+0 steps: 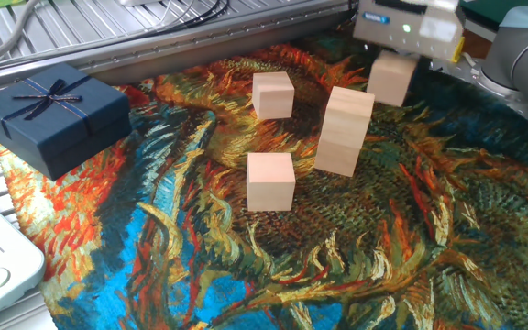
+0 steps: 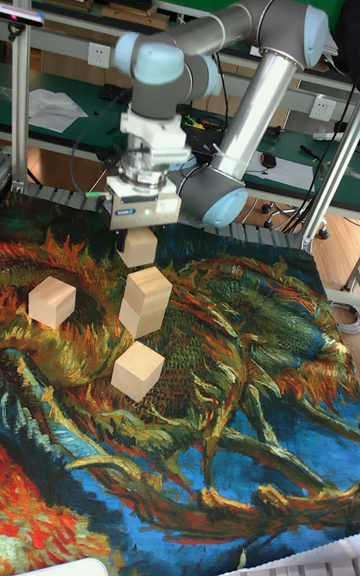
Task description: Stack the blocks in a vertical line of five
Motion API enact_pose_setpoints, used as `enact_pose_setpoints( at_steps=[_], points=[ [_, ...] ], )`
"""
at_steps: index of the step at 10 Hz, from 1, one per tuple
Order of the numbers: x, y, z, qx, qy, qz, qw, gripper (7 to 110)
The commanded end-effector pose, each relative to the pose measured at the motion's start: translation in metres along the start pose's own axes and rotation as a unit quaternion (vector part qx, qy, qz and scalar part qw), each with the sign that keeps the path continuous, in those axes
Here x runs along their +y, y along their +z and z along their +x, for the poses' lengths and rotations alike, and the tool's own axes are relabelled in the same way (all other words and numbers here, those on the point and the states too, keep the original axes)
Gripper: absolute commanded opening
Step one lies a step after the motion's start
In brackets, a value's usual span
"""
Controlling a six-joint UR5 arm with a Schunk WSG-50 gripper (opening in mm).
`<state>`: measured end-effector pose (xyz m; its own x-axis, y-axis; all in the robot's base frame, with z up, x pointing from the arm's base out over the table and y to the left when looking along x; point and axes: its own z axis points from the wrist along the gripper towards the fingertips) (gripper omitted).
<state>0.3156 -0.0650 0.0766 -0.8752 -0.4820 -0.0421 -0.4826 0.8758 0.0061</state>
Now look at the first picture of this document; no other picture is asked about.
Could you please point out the navy gift box with ribbon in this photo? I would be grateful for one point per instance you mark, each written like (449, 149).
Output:
(62, 133)

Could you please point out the silver Schunk gripper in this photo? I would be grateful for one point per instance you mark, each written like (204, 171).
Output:
(392, 36)

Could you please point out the plain wooden cube block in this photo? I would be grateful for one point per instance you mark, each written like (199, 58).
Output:
(273, 98)
(390, 80)
(271, 183)
(346, 119)
(335, 161)

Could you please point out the aluminium slotted rail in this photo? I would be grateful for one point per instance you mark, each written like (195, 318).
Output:
(177, 48)

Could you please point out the sunflower painting print cloth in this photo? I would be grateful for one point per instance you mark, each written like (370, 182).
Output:
(200, 252)

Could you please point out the yellow plastic piece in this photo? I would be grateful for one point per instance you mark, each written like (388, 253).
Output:
(457, 52)

